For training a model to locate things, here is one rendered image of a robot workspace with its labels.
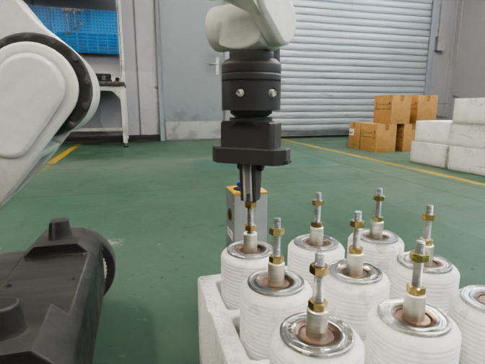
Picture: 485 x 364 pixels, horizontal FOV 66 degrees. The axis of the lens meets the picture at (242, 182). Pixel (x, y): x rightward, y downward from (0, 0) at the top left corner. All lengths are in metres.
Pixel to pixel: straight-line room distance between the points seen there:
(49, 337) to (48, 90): 0.31
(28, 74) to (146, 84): 4.88
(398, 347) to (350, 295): 0.11
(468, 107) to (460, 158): 0.37
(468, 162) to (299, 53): 3.41
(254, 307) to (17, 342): 0.28
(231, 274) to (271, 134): 0.22
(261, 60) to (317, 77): 5.50
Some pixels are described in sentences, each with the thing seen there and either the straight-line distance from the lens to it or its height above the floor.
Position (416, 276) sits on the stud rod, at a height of 0.30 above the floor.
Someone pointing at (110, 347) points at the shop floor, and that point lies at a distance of 0.87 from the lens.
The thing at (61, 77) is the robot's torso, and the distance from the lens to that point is 0.56.
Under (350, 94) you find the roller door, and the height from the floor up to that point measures 0.67.
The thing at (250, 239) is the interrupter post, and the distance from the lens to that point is 0.60.
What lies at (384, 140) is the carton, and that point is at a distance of 4.22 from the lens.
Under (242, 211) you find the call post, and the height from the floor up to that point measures 0.28.
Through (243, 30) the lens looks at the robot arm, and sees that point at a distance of 0.55.
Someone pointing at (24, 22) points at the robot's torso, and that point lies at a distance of 0.62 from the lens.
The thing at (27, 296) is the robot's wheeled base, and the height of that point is 0.19.
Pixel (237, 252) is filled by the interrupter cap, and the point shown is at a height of 0.25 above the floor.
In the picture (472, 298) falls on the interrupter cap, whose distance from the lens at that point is 0.54.
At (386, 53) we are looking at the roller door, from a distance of 6.68.
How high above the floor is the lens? 0.48
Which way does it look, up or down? 12 degrees down
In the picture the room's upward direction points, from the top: straight up
